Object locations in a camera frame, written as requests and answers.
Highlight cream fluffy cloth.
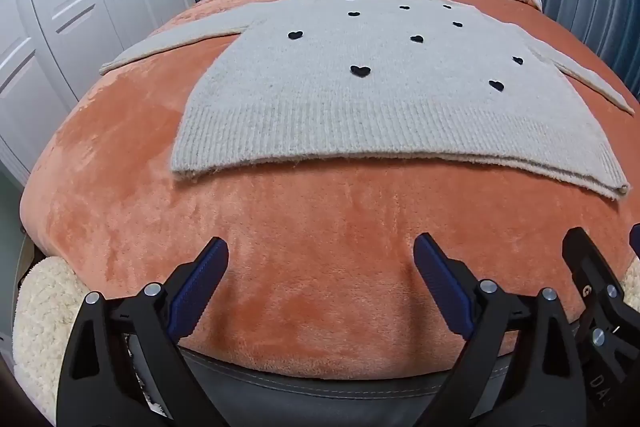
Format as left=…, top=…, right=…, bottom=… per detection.
left=12, top=257, right=96, bottom=425

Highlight grey leather bed frame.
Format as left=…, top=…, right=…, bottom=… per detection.
left=177, top=347, right=506, bottom=427

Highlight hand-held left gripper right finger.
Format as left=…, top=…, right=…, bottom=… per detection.
left=413, top=232, right=588, bottom=427

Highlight grey knit sweater black hearts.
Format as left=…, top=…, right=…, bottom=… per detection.
left=99, top=0, right=636, bottom=200

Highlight orange plush blanket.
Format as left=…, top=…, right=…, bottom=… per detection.
left=19, top=0, right=640, bottom=380

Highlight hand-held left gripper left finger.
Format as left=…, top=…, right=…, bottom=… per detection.
left=57, top=236, right=231, bottom=427

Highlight white panelled wardrobe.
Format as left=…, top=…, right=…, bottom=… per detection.
left=0, top=0, right=211, bottom=192

